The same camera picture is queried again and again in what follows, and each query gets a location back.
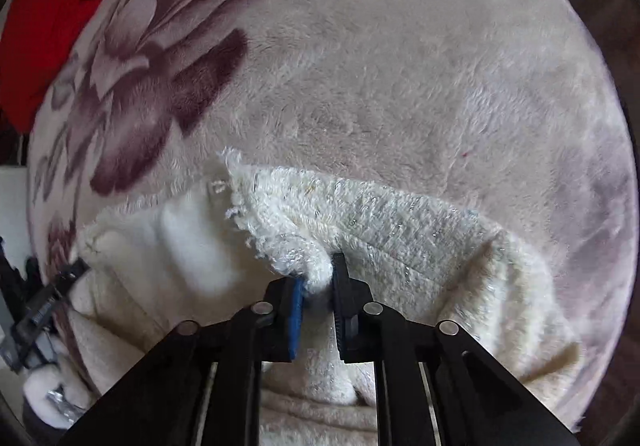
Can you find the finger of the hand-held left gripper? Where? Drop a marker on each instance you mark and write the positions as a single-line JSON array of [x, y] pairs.
[[72, 273]]

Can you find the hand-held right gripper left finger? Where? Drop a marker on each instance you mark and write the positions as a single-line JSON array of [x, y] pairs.
[[298, 311]]

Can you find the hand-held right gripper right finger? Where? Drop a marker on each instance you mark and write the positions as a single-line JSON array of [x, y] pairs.
[[343, 306]]

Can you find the white knitted blanket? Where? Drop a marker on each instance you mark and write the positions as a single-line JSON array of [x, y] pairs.
[[400, 236]]

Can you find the floral plush blanket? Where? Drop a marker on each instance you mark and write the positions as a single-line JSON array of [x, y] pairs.
[[400, 75]]

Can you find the red blanket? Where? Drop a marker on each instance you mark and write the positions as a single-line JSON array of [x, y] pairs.
[[50, 25]]

